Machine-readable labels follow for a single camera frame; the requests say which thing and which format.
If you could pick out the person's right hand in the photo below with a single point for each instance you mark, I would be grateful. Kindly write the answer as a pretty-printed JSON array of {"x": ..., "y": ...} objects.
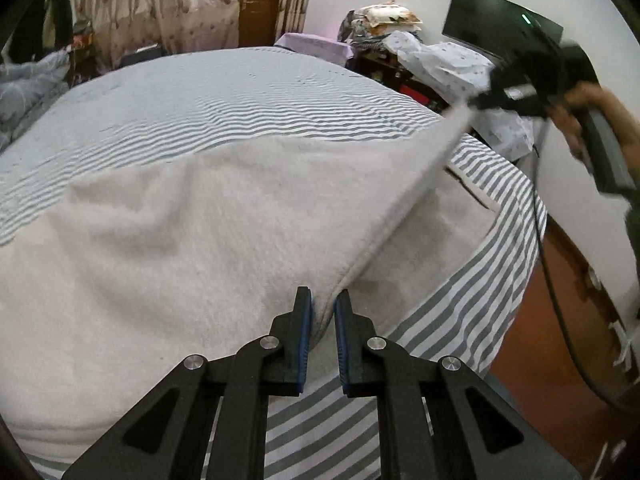
[{"x": 595, "y": 110}]

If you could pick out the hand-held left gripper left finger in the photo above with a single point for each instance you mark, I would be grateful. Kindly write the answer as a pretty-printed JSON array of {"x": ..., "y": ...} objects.
[{"x": 303, "y": 340}]

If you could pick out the beige towel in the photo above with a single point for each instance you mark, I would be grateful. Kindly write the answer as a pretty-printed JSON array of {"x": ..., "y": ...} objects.
[{"x": 200, "y": 240}]

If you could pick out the pile of patterned pillows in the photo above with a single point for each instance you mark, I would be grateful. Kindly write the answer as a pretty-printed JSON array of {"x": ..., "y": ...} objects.
[{"x": 382, "y": 21}]

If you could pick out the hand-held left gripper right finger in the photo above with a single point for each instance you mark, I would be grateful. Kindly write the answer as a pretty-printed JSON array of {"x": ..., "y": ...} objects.
[{"x": 342, "y": 340}]

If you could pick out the lilac covered box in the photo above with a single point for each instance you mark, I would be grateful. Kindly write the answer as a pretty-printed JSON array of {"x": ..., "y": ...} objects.
[{"x": 315, "y": 45}]

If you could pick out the floral curtain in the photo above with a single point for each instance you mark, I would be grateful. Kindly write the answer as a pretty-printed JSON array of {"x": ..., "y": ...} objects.
[{"x": 165, "y": 5}]

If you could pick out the white patterned cloth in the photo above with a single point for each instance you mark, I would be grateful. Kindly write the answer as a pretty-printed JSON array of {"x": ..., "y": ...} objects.
[{"x": 450, "y": 75}]

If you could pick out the black monitor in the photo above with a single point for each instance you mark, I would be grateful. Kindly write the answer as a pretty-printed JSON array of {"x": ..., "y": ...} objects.
[{"x": 495, "y": 22}]

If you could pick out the light blue blanket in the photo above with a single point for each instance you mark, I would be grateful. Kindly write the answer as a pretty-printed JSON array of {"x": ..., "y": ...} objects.
[{"x": 30, "y": 95}]

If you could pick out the grey striped bed sheet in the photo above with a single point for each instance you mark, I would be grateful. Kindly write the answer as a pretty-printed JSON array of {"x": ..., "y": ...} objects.
[{"x": 240, "y": 95}]

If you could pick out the dark hanging clothes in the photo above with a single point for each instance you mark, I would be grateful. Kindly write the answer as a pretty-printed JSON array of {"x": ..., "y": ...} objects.
[{"x": 57, "y": 15}]

